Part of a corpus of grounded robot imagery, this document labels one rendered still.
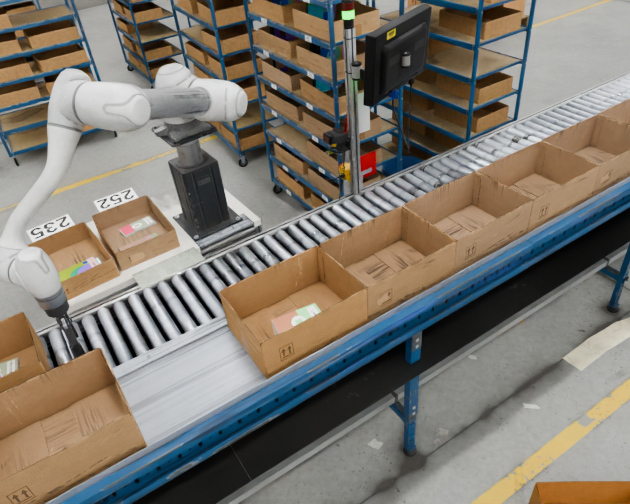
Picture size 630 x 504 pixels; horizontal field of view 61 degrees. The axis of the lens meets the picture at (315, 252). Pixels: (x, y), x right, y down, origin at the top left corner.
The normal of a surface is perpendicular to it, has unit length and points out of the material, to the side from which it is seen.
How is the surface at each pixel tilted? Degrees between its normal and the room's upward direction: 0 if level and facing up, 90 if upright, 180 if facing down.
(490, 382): 0
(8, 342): 89
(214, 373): 0
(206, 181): 90
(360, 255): 89
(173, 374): 0
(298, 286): 89
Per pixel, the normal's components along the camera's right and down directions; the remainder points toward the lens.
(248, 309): 0.54, 0.47
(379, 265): -0.09, -0.78
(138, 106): 0.89, 0.23
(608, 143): -0.84, 0.38
